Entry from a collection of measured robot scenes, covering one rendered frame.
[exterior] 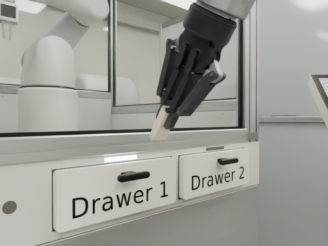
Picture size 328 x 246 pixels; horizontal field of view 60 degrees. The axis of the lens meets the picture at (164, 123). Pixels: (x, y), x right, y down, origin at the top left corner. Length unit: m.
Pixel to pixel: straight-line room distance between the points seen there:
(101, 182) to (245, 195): 0.54
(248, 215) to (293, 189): 1.25
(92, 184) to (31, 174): 0.11
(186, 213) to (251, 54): 0.55
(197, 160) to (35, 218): 0.40
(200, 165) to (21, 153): 0.43
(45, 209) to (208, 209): 0.45
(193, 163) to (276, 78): 1.61
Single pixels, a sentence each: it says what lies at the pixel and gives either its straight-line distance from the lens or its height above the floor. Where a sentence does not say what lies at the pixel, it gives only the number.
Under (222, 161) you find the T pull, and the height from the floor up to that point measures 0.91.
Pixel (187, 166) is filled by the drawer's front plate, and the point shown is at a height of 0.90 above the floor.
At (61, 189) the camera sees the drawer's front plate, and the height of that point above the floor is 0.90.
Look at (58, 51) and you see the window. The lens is 0.58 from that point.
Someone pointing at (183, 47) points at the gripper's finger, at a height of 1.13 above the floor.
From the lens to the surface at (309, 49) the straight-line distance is 2.20.
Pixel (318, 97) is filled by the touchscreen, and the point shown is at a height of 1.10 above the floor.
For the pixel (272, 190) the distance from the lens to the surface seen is 2.32.
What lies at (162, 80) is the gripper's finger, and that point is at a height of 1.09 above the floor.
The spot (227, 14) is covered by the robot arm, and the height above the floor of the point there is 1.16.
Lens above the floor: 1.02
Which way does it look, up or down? 1 degrees down
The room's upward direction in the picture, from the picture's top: straight up
